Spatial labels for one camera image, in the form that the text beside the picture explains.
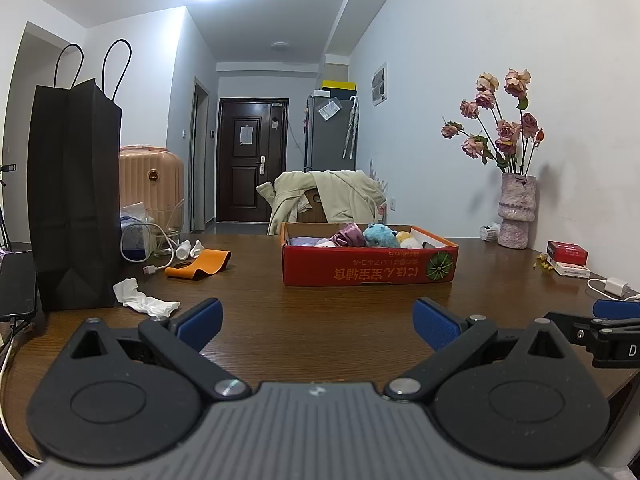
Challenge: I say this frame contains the white charger with cable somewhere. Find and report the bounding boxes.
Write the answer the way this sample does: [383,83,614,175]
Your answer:
[587,276,640,303]

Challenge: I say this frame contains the black camera tripod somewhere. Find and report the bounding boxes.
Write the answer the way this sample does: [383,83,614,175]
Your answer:
[0,162,18,251]

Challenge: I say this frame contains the white charging cable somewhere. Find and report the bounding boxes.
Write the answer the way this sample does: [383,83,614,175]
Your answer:
[120,220,176,276]

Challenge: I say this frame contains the grey interior door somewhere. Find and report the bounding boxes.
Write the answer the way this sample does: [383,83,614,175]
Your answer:
[190,77,211,233]

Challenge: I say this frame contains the orange strap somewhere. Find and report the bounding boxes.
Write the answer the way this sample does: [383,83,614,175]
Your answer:
[165,248,232,281]

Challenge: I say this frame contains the grey refrigerator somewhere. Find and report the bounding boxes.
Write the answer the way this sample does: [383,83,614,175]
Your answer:
[305,91,358,173]

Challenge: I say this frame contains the dark brown entrance door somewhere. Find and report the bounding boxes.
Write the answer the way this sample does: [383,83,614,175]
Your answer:
[216,98,290,223]

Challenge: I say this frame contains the beige coat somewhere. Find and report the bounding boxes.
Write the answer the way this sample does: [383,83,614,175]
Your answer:
[256,170,388,236]

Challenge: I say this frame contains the clear glass jar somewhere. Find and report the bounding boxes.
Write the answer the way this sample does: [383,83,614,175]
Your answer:
[145,200,186,259]

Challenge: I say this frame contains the brown chair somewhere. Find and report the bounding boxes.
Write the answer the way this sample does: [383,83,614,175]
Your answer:
[300,187,331,224]

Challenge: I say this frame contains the plastic bag with blue box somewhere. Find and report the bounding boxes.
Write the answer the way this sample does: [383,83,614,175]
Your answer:
[120,203,158,261]

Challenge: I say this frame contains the pink ribbed suitcase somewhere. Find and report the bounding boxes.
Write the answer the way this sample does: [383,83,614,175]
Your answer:
[119,146,185,233]

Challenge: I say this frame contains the purple plush toy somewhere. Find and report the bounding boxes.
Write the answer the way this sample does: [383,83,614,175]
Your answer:
[334,223,368,248]

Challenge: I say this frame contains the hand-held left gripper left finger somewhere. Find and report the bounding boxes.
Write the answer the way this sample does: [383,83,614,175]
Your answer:
[68,298,252,402]

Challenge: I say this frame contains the pink textured vase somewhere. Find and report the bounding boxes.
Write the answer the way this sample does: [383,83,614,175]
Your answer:
[497,172,537,250]

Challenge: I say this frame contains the white cigarette box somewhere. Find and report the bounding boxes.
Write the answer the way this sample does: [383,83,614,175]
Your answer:
[545,255,592,279]

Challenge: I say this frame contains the red cardboard box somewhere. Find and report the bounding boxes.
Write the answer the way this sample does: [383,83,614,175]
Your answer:
[280,222,459,287]

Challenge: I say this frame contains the dried pink roses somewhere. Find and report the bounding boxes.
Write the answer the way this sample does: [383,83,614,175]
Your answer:
[441,68,546,177]

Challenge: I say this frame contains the black paper bag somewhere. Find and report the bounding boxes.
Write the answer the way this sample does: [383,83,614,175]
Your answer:
[26,39,133,312]

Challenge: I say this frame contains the white folded umbrella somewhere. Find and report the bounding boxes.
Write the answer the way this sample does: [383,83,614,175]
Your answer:
[342,96,360,161]

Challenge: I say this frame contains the crumpled white tissue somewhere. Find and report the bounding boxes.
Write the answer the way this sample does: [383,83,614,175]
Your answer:
[112,277,181,317]

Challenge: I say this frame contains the yellow white plush toy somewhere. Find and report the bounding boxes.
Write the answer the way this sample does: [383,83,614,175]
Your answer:
[395,230,426,250]

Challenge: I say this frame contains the blue plush toy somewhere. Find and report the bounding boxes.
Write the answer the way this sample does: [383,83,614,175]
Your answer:
[362,223,398,248]

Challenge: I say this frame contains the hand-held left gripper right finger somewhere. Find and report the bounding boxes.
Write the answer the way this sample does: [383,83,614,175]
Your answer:
[383,297,571,402]

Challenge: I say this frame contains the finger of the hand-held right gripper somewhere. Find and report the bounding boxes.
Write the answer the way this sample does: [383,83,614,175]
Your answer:
[593,299,640,320]
[544,312,640,347]

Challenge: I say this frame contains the black smartphone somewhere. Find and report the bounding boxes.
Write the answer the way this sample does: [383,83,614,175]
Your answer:
[0,251,38,321]

